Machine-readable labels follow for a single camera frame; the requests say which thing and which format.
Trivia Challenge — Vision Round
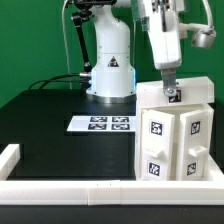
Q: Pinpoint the white cabinet door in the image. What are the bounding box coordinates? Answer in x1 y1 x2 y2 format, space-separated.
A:
141 110 175 181
176 110 209 181

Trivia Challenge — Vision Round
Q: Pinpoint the white cabinet body box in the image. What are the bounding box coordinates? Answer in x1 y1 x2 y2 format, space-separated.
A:
135 104 214 181

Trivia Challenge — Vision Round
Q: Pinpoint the black cable bundle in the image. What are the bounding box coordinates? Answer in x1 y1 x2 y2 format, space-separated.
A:
27 73 92 91

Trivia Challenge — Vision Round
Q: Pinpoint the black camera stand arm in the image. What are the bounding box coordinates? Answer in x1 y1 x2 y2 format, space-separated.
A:
71 0 117 73

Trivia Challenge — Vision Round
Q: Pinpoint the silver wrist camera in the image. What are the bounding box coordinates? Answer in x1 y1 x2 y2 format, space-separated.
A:
192 29 216 49

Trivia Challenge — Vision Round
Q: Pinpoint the white hanging cable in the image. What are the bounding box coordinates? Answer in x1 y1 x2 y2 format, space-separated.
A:
61 0 74 90

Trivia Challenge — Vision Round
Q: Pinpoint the white U-shaped fence frame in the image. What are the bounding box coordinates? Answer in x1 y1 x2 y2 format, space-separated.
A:
0 144 224 206

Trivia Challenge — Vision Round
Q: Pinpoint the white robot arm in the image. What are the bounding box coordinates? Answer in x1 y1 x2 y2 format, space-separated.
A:
87 0 185 103

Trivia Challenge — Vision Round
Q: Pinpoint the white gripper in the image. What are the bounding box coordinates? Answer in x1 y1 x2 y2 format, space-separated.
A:
139 0 182 96

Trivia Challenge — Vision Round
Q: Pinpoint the white marker plate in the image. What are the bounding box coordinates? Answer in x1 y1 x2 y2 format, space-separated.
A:
67 116 136 132

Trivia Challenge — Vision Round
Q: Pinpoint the white cabinet top block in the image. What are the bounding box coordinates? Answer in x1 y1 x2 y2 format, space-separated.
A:
136 76 214 108

